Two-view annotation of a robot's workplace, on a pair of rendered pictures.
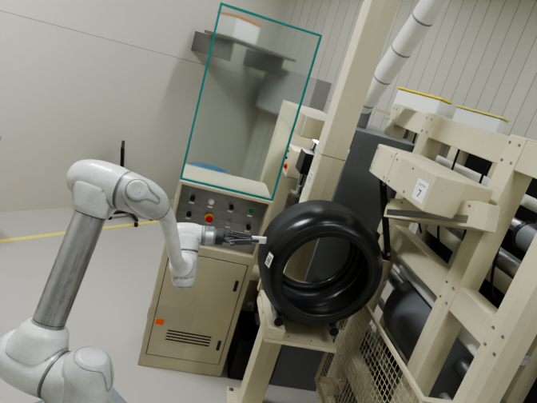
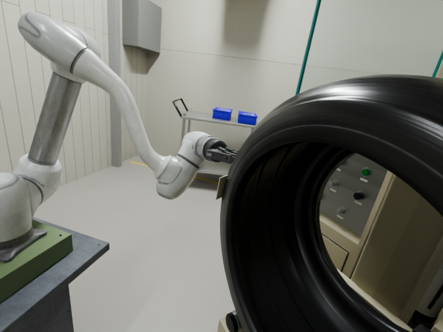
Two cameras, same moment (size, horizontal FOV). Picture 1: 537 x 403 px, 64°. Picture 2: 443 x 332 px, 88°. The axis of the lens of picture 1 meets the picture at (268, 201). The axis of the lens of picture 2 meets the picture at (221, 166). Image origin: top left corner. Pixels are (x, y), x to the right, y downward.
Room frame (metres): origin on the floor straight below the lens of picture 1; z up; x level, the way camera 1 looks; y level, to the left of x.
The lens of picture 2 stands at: (1.56, -0.55, 1.43)
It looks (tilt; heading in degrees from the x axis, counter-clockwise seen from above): 20 degrees down; 70
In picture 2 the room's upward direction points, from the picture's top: 8 degrees clockwise
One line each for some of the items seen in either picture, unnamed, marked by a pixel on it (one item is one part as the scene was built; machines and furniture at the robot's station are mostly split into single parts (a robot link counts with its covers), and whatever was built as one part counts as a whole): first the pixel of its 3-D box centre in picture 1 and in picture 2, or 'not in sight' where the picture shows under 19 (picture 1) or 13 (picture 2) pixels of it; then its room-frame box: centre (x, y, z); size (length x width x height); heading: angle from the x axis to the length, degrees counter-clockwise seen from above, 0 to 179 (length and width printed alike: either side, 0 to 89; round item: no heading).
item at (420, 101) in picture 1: (420, 107); not in sight; (4.76, -1.27, 2.06); 0.49 x 0.40 x 0.28; 56
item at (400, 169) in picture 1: (421, 179); not in sight; (1.90, -0.63, 1.71); 0.61 x 0.25 x 0.15; 12
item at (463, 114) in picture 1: (478, 125); not in sight; (4.42, -1.78, 2.05); 0.45 x 0.38 x 0.25; 56
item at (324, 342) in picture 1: (294, 323); not in sight; (1.96, -0.31, 0.80); 0.37 x 0.36 x 0.02; 102
